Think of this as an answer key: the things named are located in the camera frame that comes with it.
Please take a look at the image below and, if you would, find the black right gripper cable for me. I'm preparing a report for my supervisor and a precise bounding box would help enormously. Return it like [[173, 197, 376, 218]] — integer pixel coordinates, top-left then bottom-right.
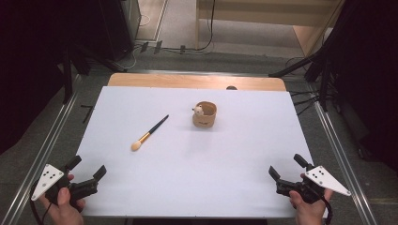
[[318, 191, 333, 225]]

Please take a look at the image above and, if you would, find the metal floor rail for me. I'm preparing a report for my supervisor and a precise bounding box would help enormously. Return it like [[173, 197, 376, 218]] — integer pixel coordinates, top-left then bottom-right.
[[0, 74, 83, 225], [308, 83, 380, 225]]

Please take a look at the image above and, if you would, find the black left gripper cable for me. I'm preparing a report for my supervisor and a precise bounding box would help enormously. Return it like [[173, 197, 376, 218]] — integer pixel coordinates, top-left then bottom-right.
[[29, 184, 54, 225]]

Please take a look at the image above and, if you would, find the white floor cable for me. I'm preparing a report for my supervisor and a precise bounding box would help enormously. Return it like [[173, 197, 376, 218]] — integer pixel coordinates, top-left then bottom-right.
[[118, 13, 152, 71]]

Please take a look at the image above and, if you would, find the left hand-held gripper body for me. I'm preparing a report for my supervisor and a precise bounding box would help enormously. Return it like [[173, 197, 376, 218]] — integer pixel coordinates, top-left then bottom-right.
[[30, 167, 99, 208]]

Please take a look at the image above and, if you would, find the white table mat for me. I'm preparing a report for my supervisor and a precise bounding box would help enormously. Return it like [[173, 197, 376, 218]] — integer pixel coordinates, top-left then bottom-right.
[[75, 85, 314, 219]]

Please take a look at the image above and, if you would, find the makeup brush with black handle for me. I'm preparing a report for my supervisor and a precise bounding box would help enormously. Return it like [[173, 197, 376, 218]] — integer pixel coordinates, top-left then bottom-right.
[[130, 113, 170, 153]]

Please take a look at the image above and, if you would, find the black curtain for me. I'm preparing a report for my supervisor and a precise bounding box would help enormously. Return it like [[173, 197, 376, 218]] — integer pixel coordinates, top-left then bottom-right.
[[308, 0, 398, 173], [0, 0, 136, 155]]

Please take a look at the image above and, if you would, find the tan cup with bear figure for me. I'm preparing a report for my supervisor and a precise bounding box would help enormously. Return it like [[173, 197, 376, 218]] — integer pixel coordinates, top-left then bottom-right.
[[191, 100, 218, 128]]

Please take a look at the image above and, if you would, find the bundle of black cables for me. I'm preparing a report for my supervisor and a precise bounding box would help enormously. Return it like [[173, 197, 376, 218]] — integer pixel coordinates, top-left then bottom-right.
[[288, 88, 321, 117]]

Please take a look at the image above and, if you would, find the light wooden furniture frame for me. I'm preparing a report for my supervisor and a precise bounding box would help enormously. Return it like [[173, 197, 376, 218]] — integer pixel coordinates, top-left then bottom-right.
[[194, 0, 345, 58]]

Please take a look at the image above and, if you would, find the black floor cable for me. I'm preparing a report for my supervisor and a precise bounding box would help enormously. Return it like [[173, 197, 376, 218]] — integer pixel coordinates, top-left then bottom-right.
[[161, 0, 217, 53]]

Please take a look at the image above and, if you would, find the black metal stand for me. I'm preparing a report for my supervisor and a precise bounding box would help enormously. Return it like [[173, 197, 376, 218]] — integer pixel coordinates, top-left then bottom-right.
[[57, 43, 128, 105], [268, 50, 333, 113]]

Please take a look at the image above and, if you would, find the person's right hand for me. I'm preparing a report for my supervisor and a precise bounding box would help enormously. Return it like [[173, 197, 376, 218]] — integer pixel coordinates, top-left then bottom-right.
[[288, 173, 334, 225]]

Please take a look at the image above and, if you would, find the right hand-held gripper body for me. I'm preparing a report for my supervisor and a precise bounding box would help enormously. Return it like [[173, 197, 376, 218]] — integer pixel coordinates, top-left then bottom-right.
[[275, 165, 352, 205]]

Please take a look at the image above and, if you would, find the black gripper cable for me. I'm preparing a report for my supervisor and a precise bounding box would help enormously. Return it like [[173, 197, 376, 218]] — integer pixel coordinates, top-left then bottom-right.
[[29, 184, 54, 225], [318, 191, 333, 225]]

